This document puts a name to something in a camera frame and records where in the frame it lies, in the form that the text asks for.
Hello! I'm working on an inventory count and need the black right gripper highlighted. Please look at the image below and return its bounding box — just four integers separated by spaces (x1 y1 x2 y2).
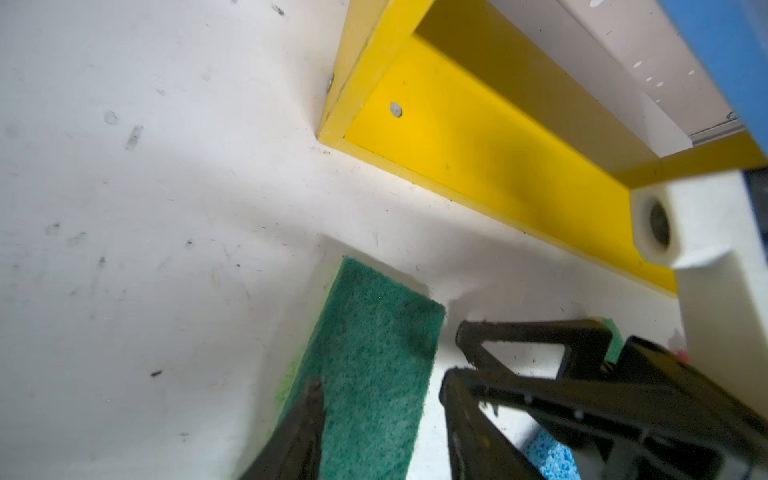
456 319 767 479

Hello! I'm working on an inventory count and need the blue sponge centre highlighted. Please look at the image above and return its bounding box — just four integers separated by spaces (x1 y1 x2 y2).
523 429 581 480

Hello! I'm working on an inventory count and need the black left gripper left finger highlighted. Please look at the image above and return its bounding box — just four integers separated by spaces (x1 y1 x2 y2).
240 379 326 480

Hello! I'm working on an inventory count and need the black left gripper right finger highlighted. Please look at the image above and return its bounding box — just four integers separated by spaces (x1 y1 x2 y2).
440 368 543 479

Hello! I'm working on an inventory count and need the dark green sponge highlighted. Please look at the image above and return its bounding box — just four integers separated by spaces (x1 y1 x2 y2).
283 257 446 479

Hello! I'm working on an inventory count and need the yellow shelf unit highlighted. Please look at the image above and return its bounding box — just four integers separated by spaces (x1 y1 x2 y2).
317 1 767 292

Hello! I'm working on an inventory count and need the light green sponge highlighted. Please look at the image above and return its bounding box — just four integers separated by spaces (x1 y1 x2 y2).
602 318 624 364

